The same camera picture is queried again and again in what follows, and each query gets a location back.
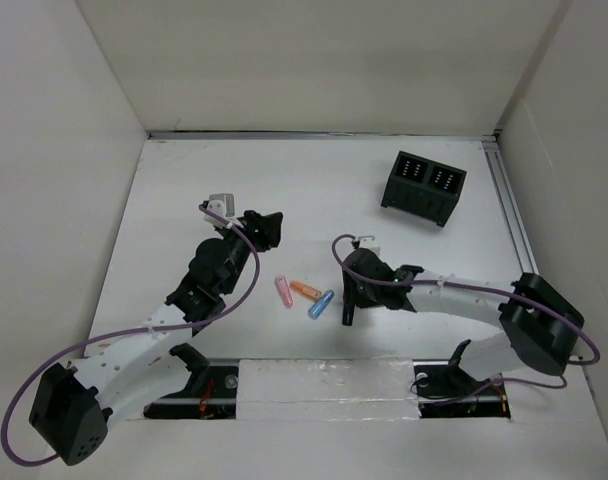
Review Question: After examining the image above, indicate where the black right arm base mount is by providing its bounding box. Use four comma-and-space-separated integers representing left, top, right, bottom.
409, 340, 510, 419

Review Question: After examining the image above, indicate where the blue translucent highlighter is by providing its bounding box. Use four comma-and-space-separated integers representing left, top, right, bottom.
308, 290, 335, 319

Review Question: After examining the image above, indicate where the aluminium rail back edge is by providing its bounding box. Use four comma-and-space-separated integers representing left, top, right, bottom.
147, 130, 496, 142

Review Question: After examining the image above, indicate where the black slotted pen organizer box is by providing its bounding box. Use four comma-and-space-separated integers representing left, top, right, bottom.
380, 151, 467, 227

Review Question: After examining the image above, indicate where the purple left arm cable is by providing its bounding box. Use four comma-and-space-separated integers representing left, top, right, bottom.
1, 203, 261, 464

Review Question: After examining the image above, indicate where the black highlighter pink cap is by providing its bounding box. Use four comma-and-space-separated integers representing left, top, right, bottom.
341, 303, 355, 327

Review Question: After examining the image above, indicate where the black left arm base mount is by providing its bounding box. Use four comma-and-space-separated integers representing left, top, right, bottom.
143, 360, 239, 420

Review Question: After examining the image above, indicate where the pink translucent highlighter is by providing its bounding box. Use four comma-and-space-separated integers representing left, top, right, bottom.
274, 275, 294, 309

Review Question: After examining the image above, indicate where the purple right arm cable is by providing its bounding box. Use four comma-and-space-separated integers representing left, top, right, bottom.
331, 233, 601, 403

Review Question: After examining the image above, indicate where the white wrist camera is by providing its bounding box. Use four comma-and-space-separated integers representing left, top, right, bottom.
199, 193, 235, 228
351, 235, 381, 256

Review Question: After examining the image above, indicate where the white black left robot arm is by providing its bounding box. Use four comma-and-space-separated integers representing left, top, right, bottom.
29, 210, 283, 466

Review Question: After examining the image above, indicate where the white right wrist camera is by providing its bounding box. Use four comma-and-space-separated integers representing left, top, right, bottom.
351, 235, 381, 256

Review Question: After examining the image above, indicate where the orange translucent highlighter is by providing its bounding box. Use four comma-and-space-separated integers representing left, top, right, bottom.
290, 281, 323, 302

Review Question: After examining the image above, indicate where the aluminium rail right side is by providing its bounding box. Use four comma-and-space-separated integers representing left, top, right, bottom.
482, 139, 539, 273

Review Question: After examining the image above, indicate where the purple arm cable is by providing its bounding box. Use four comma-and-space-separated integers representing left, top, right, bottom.
331, 233, 601, 403
1, 203, 261, 464

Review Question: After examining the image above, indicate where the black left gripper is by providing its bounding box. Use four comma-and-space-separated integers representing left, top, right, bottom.
214, 211, 279, 296

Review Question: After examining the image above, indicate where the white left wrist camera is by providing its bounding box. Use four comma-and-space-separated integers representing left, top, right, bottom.
199, 193, 235, 228

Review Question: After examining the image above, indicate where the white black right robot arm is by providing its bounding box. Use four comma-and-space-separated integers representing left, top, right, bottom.
342, 248, 584, 394

